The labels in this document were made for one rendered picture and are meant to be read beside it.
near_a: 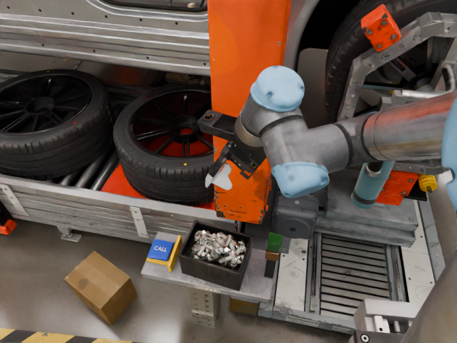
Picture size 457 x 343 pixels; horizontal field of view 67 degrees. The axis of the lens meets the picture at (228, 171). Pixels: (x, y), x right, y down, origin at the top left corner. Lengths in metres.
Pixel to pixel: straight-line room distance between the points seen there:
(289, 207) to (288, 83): 0.92
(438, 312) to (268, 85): 0.35
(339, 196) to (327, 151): 1.22
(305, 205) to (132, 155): 0.74
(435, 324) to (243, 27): 0.62
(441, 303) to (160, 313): 1.41
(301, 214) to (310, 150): 0.90
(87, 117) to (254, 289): 1.11
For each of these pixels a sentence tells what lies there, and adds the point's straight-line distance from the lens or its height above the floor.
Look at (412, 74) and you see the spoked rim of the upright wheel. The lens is 1.30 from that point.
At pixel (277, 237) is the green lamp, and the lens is 1.01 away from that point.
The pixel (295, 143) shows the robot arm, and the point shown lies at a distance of 0.51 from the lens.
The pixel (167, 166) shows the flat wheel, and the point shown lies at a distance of 1.42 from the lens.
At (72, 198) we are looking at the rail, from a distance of 1.60.
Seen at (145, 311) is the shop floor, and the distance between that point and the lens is 1.65.
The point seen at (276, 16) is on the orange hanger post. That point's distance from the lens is 0.75.
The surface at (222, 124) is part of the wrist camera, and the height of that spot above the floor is 1.06.
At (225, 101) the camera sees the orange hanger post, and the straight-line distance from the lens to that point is 0.86.
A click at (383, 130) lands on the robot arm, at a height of 1.20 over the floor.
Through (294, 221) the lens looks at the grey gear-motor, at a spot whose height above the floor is 0.37.
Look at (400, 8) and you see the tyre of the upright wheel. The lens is 1.18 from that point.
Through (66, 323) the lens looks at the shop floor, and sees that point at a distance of 1.74.
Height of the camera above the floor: 1.50
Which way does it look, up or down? 46 degrees down
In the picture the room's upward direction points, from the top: straight up
